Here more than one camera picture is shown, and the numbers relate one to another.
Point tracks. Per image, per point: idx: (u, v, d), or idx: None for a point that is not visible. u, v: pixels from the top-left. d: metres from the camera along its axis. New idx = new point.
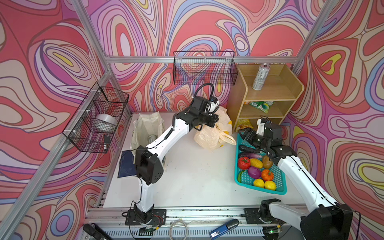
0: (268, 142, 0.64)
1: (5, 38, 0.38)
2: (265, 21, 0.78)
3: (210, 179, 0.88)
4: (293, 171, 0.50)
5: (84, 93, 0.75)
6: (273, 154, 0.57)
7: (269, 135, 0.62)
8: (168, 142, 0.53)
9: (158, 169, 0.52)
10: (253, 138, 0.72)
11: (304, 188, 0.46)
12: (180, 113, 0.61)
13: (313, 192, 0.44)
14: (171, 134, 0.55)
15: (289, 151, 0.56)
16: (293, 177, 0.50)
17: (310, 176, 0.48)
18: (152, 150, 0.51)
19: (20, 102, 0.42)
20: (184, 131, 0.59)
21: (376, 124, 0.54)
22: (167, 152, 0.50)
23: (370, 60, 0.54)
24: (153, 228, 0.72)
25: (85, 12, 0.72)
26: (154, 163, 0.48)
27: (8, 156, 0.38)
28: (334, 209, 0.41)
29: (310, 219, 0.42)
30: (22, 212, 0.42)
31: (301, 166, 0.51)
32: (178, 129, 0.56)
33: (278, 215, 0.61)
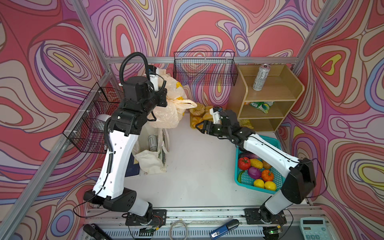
0: (229, 129, 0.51)
1: (5, 38, 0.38)
2: (265, 21, 0.78)
3: (210, 179, 0.88)
4: (258, 147, 0.54)
5: (84, 93, 0.75)
6: (236, 139, 0.59)
7: (226, 123, 0.64)
8: (115, 173, 0.39)
9: (123, 201, 0.42)
10: (212, 130, 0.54)
11: (272, 158, 0.50)
12: (113, 118, 0.41)
13: (280, 158, 0.49)
14: (114, 160, 0.39)
15: (247, 131, 0.60)
16: (259, 152, 0.54)
17: (271, 146, 0.53)
18: (102, 194, 0.39)
19: (20, 102, 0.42)
20: (128, 143, 0.41)
21: (377, 124, 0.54)
22: (124, 177, 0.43)
23: (370, 60, 0.54)
24: (153, 229, 0.72)
25: (85, 12, 0.72)
26: (110, 207, 0.38)
27: (8, 156, 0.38)
28: (299, 165, 0.46)
29: (288, 185, 0.46)
30: (22, 212, 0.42)
31: (262, 140, 0.56)
32: (119, 148, 0.40)
33: (273, 210, 0.63)
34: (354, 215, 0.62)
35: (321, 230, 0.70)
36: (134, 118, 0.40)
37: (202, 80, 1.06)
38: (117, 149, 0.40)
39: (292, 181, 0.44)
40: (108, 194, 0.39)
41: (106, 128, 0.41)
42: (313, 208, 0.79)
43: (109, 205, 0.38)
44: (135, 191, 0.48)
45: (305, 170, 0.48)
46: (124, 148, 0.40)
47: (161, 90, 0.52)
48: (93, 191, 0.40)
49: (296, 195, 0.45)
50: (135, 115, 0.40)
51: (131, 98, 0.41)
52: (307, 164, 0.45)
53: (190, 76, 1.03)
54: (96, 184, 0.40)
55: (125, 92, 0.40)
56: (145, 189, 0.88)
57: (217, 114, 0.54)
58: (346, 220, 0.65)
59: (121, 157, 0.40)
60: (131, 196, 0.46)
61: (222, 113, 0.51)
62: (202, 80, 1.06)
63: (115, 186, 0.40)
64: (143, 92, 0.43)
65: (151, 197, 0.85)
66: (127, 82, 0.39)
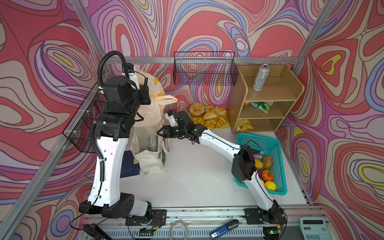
0: (186, 129, 0.73)
1: (5, 38, 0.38)
2: (265, 21, 0.78)
3: (210, 179, 0.88)
4: (211, 141, 0.63)
5: (84, 93, 0.75)
6: (192, 137, 0.67)
7: (181, 123, 0.70)
8: (109, 179, 0.38)
9: (122, 205, 0.42)
10: (172, 133, 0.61)
11: (221, 148, 0.61)
12: (98, 124, 0.39)
13: (227, 147, 0.60)
14: (106, 167, 0.38)
15: (201, 128, 0.68)
16: (211, 144, 0.64)
17: (219, 138, 0.63)
18: (98, 203, 0.38)
19: (20, 102, 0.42)
20: (120, 147, 0.40)
21: (376, 124, 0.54)
22: (118, 180, 0.42)
23: (370, 60, 0.54)
24: (153, 229, 0.72)
25: (85, 12, 0.72)
26: (111, 212, 0.37)
27: (8, 156, 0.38)
28: (241, 151, 0.58)
29: (235, 167, 0.58)
30: (22, 213, 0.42)
31: (212, 134, 0.65)
32: (109, 154, 0.38)
33: (262, 205, 0.66)
34: (354, 215, 0.62)
35: (321, 230, 0.70)
36: (121, 122, 0.39)
37: (202, 80, 1.06)
38: (108, 155, 0.38)
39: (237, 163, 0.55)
40: (105, 202, 0.38)
41: (92, 136, 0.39)
42: (313, 208, 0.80)
43: (109, 211, 0.37)
44: (133, 195, 0.47)
45: (245, 153, 0.62)
46: (115, 154, 0.39)
47: (143, 89, 0.51)
48: (88, 201, 0.40)
49: (242, 174, 0.57)
50: (122, 118, 0.39)
51: (115, 101, 0.39)
52: (247, 149, 0.57)
53: (190, 76, 1.03)
54: (90, 194, 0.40)
55: (107, 95, 0.38)
56: (145, 189, 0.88)
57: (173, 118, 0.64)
58: (346, 220, 0.65)
59: (113, 163, 0.39)
60: (129, 199, 0.45)
61: (176, 115, 0.70)
62: (202, 80, 1.06)
63: (111, 192, 0.39)
64: (126, 94, 0.41)
65: (151, 197, 0.85)
66: (107, 84, 0.37)
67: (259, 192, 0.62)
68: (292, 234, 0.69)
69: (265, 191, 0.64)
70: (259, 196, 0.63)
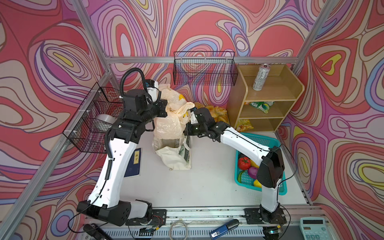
0: (205, 125, 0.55)
1: (5, 38, 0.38)
2: (265, 21, 0.78)
3: (210, 179, 0.88)
4: (234, 140, 0.57)
5: (84, 93, 0.75)
6: (213, 134, 0.61)
7: (202, 120, 0.65)
8: (113, 179, 0.40)
9: (119, 211, 0.41)
10: (191, 130, 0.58)
11: (246, 149, 0.54)
12: (113, 128, 0.43)
13: (253, 148, 0.53)
14: (113, 166, 0.40)
15: (223, 125, 0.62)
16: (235, 145, 0.57)
17: (245, 138, 0.56)
18: (98, 203, 0.38)
19: (20, 102, 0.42)
20: (129, 150, 0.43)
21: (376, 124, 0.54)
22: (120, 183, 0.43)
23: (370, 60, 0.54)
24: (153, 228, 0.72)
25: (85, 12, 0.72)
26: (107, 216, 0.37)
27: (8, 156, 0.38)
28: (269, 153, 0.50)
29: (262, 172, 0.51)
30: (22, 213, 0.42)
31: (236, 133, 0.59)
32: (118, 155, 0.41)
33: (269, 207, 0.63)
34: (354, 215, 0.62)
35: (321, 230, 0.70)
36: (134, 128, 0.43)
37: (202, 80, 1.06)
38: (117, 156, 0.41)
39: (265, 168, 0.48)
40: (104, 202, 0.38)
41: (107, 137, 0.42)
42: (313, 208, 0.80)
43: (106, 213, 0.37)
44: (130, 204, 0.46)
45: (275, 156, 0.53)
46: (124, 155, 0.42)
47: (158, 102, 0.56)
48: (88, 200, 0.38)
49: (269, 180, 0.50)
50: (135, 125, 0.44)
51: (131, 109, 0.45)
52: (276, 151, 0.50)
53: (190, 76, 1.03)
54: (91, 192, 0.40)
55: (126, 104, 0.44)
56: (145, 189, 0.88)
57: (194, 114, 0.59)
58: (346, 220, 0.65)
59: (121, 164, 0.41)
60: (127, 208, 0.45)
61: (196, 112, 0.65)
62: (201, 80, 1.06)
63: (112, 193, 0.39)
64: (143, 105, 0.47)
65: (151, 197, 0.85)
66: (129, 95, 0.43)
67: (272, 196, 0.58)
68: (292, 235, 0.69)
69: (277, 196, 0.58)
70: (270, 200, 0.60)
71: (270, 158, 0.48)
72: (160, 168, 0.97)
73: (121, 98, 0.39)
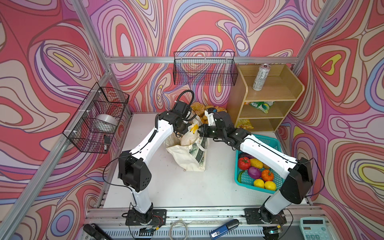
0: (224, 131, 0.64)
1: (5, 38, 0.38)
2: (265, 21, 0.78)
3: (210, 179, 0.88)
4: (255, 148, 0.53)
5: (84, 93, 0.75)
6: (233, 141, 0.58)
7: (221, 125, 0.62)
8: (152, 144, 0.51)
9: (142, 176, 0.47)
10: (208, 132, 0.70)
11: (271, 160, 0.49)
12: (163, 113, 0.60)
13: (278, 160, 0.48)
14: (156, 135, 0.53)
15: (242, 133, 0.59)
16: (258, 154, 0.53)
17: (268, 148, 0.52)
18: (136, 155, 0.48)
19: (20, 102, 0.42)
20: (168, 132, 0.57)
21: (376, 124, 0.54)
22: (152, 154, 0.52)
23: (370, 60, 0.55)
24: (153, 228, 0.72)
25: (85, 12, 0.72)
26: (139, 168, 0.45)
27: (8, 156, 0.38)
28: (297, 165, 0.46)
29: (287, 186, 0.46)
30: (22, 213, 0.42)
31: (260, 142, 0.54)
32: (162, 129, 0.55)
33: (277, 210, 0.61)
34: (354, 214, 0.62)
35: (321, 230, 0.70)
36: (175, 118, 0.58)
37: (202, 80, 1.06)
38: (160, 130, 0.54)
39: (291, 181, 0.44)
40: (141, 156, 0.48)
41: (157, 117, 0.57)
42: (313, 208, 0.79)
43: (139, 165, 0.45)
44: (150, 177, 0.53)
45: (303, 169, 0.48)
46: (165, 131, 0.55)
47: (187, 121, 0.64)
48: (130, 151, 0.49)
49: (296, 196, 0.45)
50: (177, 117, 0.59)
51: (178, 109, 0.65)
52: (305, 164, 0.45)
53: (190, 76, 1.03)
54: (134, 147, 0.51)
55: (176, 106, 0.65)
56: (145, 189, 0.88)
57: (213, 117, 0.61)
58: (346, 220, 0.65)
59: (162, 134, 0.54)
60: (146, 178, 0.50)
61: (217, 115, 0.62)
62: (202, 80, 1.06)
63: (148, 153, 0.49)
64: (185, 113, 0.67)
65: (151, 197, 0.85)
66: (180, 101, 0.65)
67: (282, 204, 0.56)
68: (292, 235, 0.69)
69: (284, 205, 0.56)
70: (280, 206, 0.58)
71: (298, 171, 0.50)
72: (160, 168, 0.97)
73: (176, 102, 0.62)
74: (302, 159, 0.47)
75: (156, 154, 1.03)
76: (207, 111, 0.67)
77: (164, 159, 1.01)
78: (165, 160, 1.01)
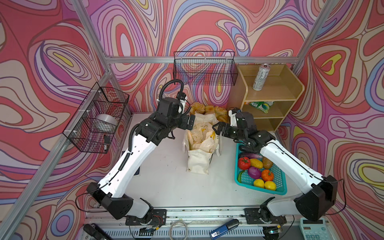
0: (246, 132, 0.61)
1: (5, 38, 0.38)
2: (265, 21, 0.78)
3: (210, 180, 0.87)
4: (277, 155, 0.50)
5: (84, 93, 0.75)
6: (254, 143, 0.55)
7: (243, 125, 0.60)
8: (123, 173, 0.41)
9: (118, 208, 0.41)
10: (229, 132, 0.69)
11: (293, 171, 0.46)
12: (141, 125, 0.46)
13: (302, 172, 0.45)
14: (128, 159, 0.42)
15: (266, 135, 0.55)
16: (278, 161, 0.50)
17: (293, 157, 0.49)
18: (104, 189, 0.40)
19: (20, 102, 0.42)
20: (147, 150, 0.45)
21: (376, 124, 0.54)
22: (127, 182, 0.43)
23: (370, 60, 0.55)
24: (153, 229, 0.72)
25: (85, 12, 0.72)
26: (107, 205, 0.38)
27: (8, 156, 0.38)
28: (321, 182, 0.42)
29: (306, 202, 0.43)
30: (22, 213, 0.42)
31: (283, 149, 0.51)
32: (137, 150, 0.43)
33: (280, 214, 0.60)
34: (354, 214, 0.62)
35: (321, 230, 0.70)
36: (158, 130, 0.45)
37: (202, 80, 1.06)
38: (135, 151, 0.43)
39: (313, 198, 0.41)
40: (110, 190, 0.39)
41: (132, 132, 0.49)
42: None
43: (107, 202, 0.38)
44: (131, 200, 0.46)
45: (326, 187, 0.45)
46: (141, 152, 0.43)
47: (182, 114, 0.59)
48: (98, 184, 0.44)
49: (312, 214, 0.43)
50: (160, 127, 0.45)
51: (163, 113, 0.48)
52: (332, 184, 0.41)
53: (190, 76, 1.03)
54: (103, 178, 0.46)
55: (159, 108, 0.48)
56: (145, 189, 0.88)
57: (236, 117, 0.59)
58: (346, 220, 0.65)
59: (137, 156, 0.43)
60: (126, 204, 0.45)
61: (240, 115, 0.60)
62: (202, 80, 1.06)
63: (119, 185, 0.41)
64: (174, 112, 0.50)
65: (151, 197, 0.85)
66: (164, 101, 0.46)
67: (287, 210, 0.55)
68: (292, 235, 0.69)
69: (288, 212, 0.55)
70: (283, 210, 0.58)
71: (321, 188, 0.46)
72: (160, 168, 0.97)
73: (159, 102, 0.47)
74: (330, 177, 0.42)
75: (156, 154, 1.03)
76: (230, 111, 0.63)
77: (164, 159, 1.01)
78: (165, 160, 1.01)
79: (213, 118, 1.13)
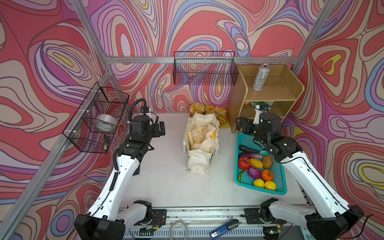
0: (268, 137, 0.54)
1: (5, 38, 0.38)
2: (265, 21, 0.78)
3: (210, 180, 0.87)
4: (302, 172, 0.44)
5: (84, 93, 0.75)
6: (276, 151, 0.49)
7: (266, 127, 0.53)
8: (115, 193, 0.42)
9: (115, 231, 0.40)
10: (250, 130, 0.64)
11: (317, 194, 0.42)
12: (121, 146, 0.51)
13: (327, 197, 0.40)
14: (117, 179, 0.44)
15: (292, 144, 0.49)
16: (302, 178, 0.45)
17: (320, 178, 0.43)
18: (97, 214, 0.39)
19: (20, 102, 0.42)
20: (133, 167, 0.48)
21: (376, 124, 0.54)
22: (119, 202, 0.43)
23: (370, 60, 0.55)
24: (153, 228, 0.72)
25: (85, 12, 0.72)
26: (105, 227, 0.37)
27: (8, 156, 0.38)
28: (346, 212, 0.38)
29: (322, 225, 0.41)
30: (22, 212, 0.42)
31: (310, 166, 0.45)
32: (124, 169, 0.46)
33: (281, 216, 0.60)
34: None
35: None
36: (140, 147, 0.50)
37: (202, 80, 1.06)
38: (122, 170, 0.46)
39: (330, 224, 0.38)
40: (105, 213, 0.39)
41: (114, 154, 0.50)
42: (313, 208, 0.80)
43: (104, 226, 0.37)
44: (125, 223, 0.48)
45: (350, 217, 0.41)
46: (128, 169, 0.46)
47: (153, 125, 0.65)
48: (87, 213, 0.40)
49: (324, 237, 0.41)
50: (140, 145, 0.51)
51: (137, 131, 0.53)
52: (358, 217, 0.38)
53: (190, 76, 1.03)
54: (93, 204, 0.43)
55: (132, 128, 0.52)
56: (145, 189, 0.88)
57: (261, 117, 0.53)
58: None
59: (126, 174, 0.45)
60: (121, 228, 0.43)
61: (265, 117, 0.52)
62: (202, 80, 1.06)
63: (113, 205, 0.41)
64: (145, 127, 0.54)
65: (151, 197, 0.85)
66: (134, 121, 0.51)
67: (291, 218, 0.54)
68: (292, 235, 0.69)
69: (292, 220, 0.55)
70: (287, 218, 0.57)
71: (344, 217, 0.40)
72: (160, 168, 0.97)
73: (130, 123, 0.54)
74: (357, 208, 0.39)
75: (156, 154, 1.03)
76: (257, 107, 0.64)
77: (164, 159, 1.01)
78: (165, 160, 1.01)
79: (213, 118, 1.13)
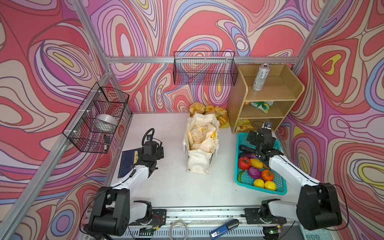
0: (260, 146, 0.70)
1: (5, 38, 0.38)
2: (265, 21, 0.78)
3: (210, 180, 0.87)
4: (281, 164, 0.56)
5: (84, 93, 0.75)
6: (262, 157, 0.64)
7: (261, 139, 0.69)
8: (133, 179, 0.53)
9: (125, 208, 0.43)
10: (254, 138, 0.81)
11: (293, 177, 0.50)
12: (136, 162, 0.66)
13: (299, 176, 0.49)
14: (135, 173, 0.56)
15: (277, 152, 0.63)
16: (282, 170, 0.56)
17: (295, 167, 0.54)
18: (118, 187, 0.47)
19: (20, 102, 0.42)
20: (146, 173, 0.61)
21: (376, 124, 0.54)
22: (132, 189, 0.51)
23: (370, 60, 0.55)
24: (153, 228, 0.72)
25: (85, 12, 0.72)
26: (124, 194, 0.44)
27: (8, 156, 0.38)
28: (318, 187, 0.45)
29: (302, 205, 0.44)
30: (22, 213, 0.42)
31: (287, 161, 0.58)
32: (140, 169, 0.60)
33: (278, 214, 0.61)
34: (354, 215, 0.62)
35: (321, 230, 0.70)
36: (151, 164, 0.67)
37: (202, 80, 1.06)
38: (139, 169, 0.59)
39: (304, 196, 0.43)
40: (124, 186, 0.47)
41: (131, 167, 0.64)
42: None
43: (124, 194, 0.44)
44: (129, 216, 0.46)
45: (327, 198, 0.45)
46: (144, 170, 0.60)
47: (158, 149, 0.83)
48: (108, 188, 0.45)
49: (309, 218, 0.42)
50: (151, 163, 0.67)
51: (147, 153, 0.69)
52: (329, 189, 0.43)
53: (190, 76, 1.03)
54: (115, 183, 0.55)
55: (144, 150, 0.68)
56: (145, 189, 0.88)
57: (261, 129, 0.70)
58: (345, 219, 0.65)
59: (141, 173, 0.58)
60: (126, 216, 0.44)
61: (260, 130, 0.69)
62: (202, 80, 1.06)
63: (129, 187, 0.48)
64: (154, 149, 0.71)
65: (151, 197, 0.85)
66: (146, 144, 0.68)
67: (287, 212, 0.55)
68: (292, 235, 0.69)
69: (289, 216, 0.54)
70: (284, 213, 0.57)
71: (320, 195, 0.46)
72: (160, 168, 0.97)
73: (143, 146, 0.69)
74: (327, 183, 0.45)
75: None
76: None
77: (164, 159, 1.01)
78: (165, 160, 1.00)
79: (213, 118, 1.13)
